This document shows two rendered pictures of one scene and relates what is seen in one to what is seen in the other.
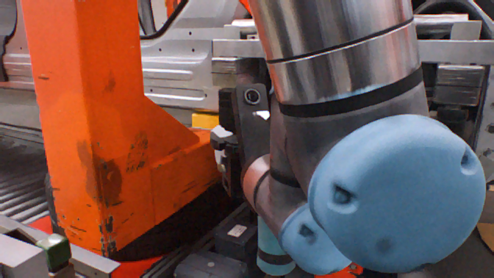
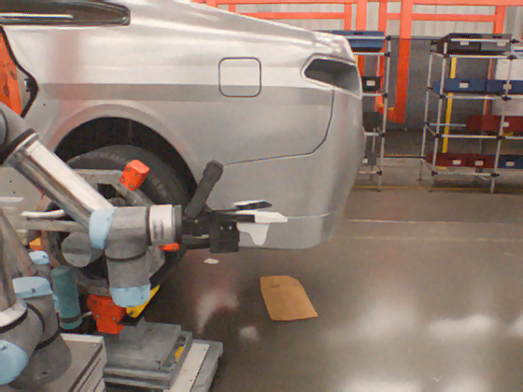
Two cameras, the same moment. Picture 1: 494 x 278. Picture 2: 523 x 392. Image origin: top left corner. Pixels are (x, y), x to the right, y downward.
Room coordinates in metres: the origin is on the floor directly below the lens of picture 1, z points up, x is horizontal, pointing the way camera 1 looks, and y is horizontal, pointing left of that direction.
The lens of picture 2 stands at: (-0.99, -0.35, 1.49)
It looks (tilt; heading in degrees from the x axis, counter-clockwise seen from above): 17 degrees down; 341
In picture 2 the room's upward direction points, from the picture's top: straight up
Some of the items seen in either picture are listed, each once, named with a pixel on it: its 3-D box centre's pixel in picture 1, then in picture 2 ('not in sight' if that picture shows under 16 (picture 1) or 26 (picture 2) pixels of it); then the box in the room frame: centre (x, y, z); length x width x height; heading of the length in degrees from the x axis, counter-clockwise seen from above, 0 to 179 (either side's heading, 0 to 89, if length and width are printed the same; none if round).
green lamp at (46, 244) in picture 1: (54, 250); not in sight; (0.50, 0.32, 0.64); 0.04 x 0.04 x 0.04; 62
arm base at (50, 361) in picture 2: not in sight; (35, 349); (-0.05, -0.10, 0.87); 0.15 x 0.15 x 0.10
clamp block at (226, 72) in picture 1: (236, 70); (28, 232); (0.62, 0.02, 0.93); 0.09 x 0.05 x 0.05; 152
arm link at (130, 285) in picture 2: not in sight; (130, 272); (-0.21, -0.34, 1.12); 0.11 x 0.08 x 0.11; 170
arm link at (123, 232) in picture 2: not in sight; (122, 229); (-0.22, -0.34, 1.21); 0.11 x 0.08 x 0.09; 80
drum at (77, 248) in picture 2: not in sight; (90, 241); (0.66, -0.20, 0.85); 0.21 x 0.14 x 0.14; 152
